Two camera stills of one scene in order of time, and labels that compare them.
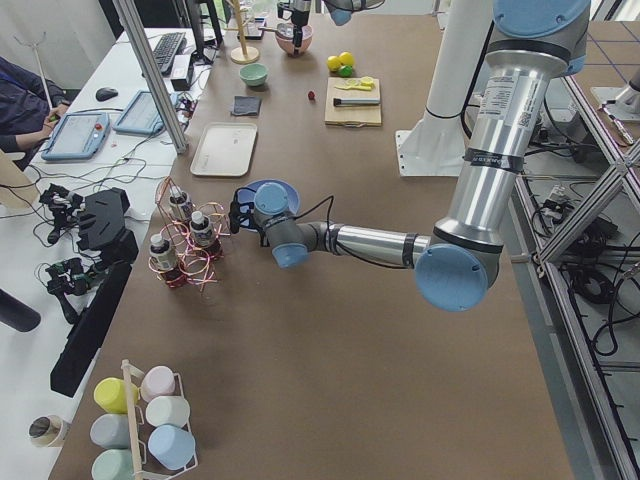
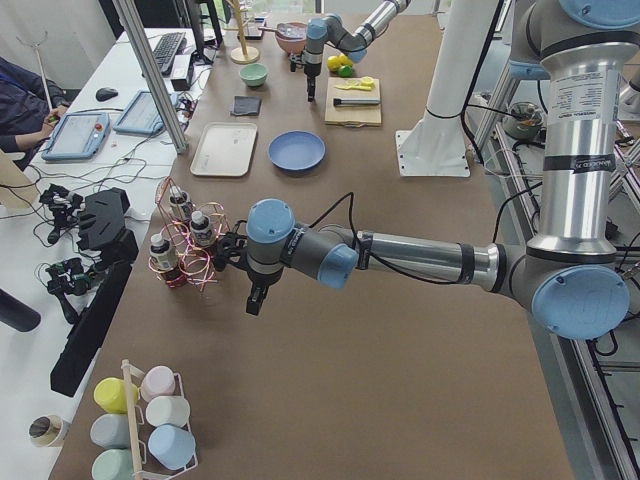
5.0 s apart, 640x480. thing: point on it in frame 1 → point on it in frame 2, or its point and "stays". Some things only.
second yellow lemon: (346, 58) stays
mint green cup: (113, 464) stays
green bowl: (253, 74) stays
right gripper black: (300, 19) → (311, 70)
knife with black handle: (354, 101) stays
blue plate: (271, 196) → (296, 150)
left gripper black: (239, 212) → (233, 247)
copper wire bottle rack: (189, 241) stays
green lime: (345, 71) stays
